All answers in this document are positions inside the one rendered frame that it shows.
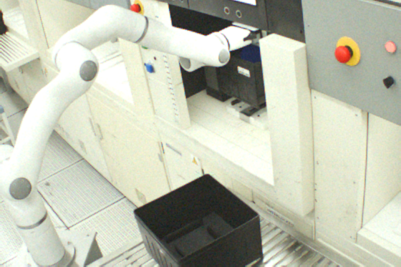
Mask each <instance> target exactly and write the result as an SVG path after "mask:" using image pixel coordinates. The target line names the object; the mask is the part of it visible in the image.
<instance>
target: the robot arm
mask: <svg viewBox="0 0 401 267"><path fill-rule="evenodd" d="M261 32H262V30H261V29H259V30H257V31H252V30H250V29H244V28H241V27H239V26H238V27H237V26H230V27H228V28H225V29H224V30H222V31H220V32H219V33H218V32H214V33H211V34H209V35H208V36H206V37H205V36H203V35H202V34H198V33H195V32H191V31H186V30H184V29H179V28H176V27H174V26H168V25H167V24H164V23H162V22H160V21H156V20H154V19H151V18H150V17H149V16H148V17H146V16H143V15H142V14H139V13H135V12H134V11H131V10H127V9H126V8H123V7H120V6H116V5H107V6H103V7H102V8H100V9H98V10H97V11H96V12H95V13H94V14H93V15H91V16H90V17H89V18H88V19H87V20H86V21H85V22H84V23H82V24H80V25H79V26H76V27H75V28H73V29H71V30H69V31H68V32H67V33H65V34H64V35H63V36H62V37H61V38H60V39H59V40H58V41H57V43H56V44H55V45H54V47H53V49H52V53H51V59H52V62H53V65H54V66H55V68H56V69H58V70H59V74H58V76H56V77H55V78H54V79H53V80H52V81H51V82H50V83H49V84H48V85H47V86H45V87H44V88H42V89H40V90H39V91H38V93H37V94H36V95H35V98H34V99H33V100H32V103H31V104H30V105H29V108H28V110H27V111H26V113H25V116H24V118H23V120H22V122H21V125H20V128H19V132H18V137H17V139H16V144H15V146H14V147H12V146H11V145H0V194H1V197H2V199H3V201H4V202H5V204H6V207H7V208H8V210H9V212H10V213H11V218H12V219H13V221H14V223H15V224H16V226H17V229H18V231H19V232H20V234H21V236H22V238H23V240H24V243H25V245H26V248H27V250H28V251H27V253H26V255H25V257H26V258H25V264H26V266H27V267H68V266H69V265H70V264H71V262H73V259H74V256H75V252H76V250H75V248H74V246H73V244H72V242H71V241H70V240H69V239H67V238H65V237H62V236H59V235H58V233H57V231H56V229H55V227H54V225H53V222H52V221H51V218H50V217H49V214H48V212H47V210H46V208H45V206H44V202H43V200H42V198H41V197H40V195H39V193H38V191H37V188H36V184H37V182H38V178H39V175H40V174H39V173H40V171H41V168H42V162H43V159H44V158H43V157H44V153H45V148H46V146H47V143H48V139H49V138H50V136H51V133H52V130H54V127H55V125H56V124H57V123H58V120H59V118H60V117H61V116H62V113H63V112H64V111H65V110H66V109H67V108H68V106H70V105H71V103H72V102H73V101H75V100H76V99H78V98H79V97H81V96H82V95H83V94H84V93H86V92H87V91H88V89H89V88H90V87H91V86H92V85H93V84H94V82H95V80H96V78H97V75H98V72H99V64H100V63H99V62H98V59H97V58H96V56H95V54H94V53H91V50H92V49H94V48H97V47H98V46H101V45H103V44H105V43H106V42H108V41H110V40H112V39H114V38H115V37H117V38H120V39H122V40H127V41H129V42H132V43H134V44H139V45H141V46H144V47H147V48H149V49H154V50H157V51H159V52H163V53H166V54H172V55H175V56H178V58H179V61H180V65H181V66H182V68H184V70H186V71H188V72H192V71H194V70H196V69H198V68H200V67H203V66H212V67H222V66H223V65H225V64H227V63H228V59H229V51H231V50H234V49H238V48H241V47H244V46H246V45H248V44H250V43H251V42H252V41H251V40H250V39H256V35H257V34H258V33H261ZM250 33H252V35H250Z"/></svg>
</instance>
